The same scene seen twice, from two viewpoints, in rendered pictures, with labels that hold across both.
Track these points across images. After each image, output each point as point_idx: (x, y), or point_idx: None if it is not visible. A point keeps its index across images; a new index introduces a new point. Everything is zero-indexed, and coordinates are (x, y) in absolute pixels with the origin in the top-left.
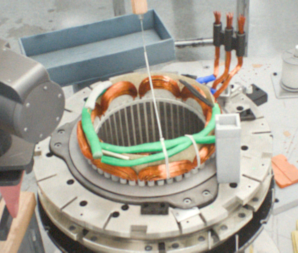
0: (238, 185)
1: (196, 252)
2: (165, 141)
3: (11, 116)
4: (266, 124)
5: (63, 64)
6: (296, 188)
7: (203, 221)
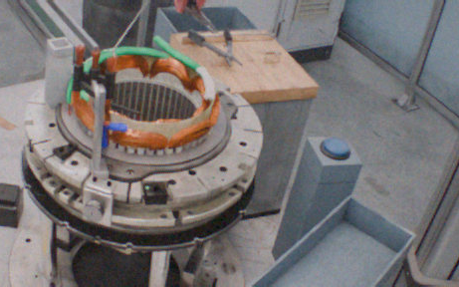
0: (44, 96)
1: None
2: (110, 52)
3: None
4: (39, 150)
5: (355, 262)
6: None
7: None
